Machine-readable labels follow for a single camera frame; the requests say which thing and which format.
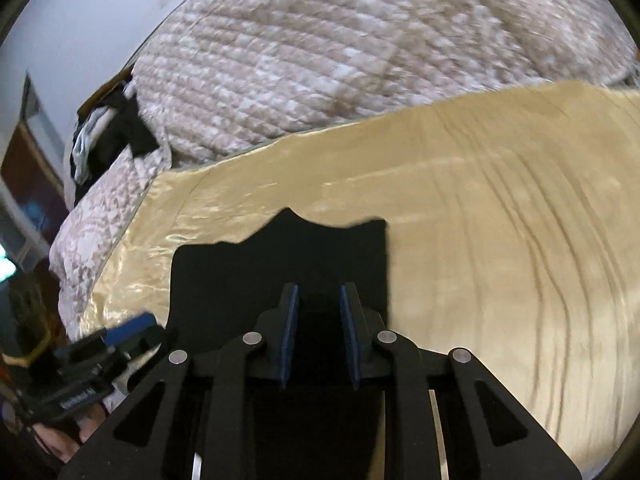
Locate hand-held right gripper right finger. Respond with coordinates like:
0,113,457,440
340,282,583,480

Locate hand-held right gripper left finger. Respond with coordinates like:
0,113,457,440
59,282,301,480

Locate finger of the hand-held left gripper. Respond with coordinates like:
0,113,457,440
102,312,158,348

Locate black pants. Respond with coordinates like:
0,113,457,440
167,207,391,480

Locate person's left hand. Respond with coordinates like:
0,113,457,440
32,400,108,463

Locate dark wooden cabinet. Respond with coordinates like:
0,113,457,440
0,74,68,271

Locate cream satin bed sheet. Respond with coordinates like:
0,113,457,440
80,79,640,466

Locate pile of black white clothes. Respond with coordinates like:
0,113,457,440
64,80,162,206

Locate quilted floral comforter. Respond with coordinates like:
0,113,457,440
50,0,638,331

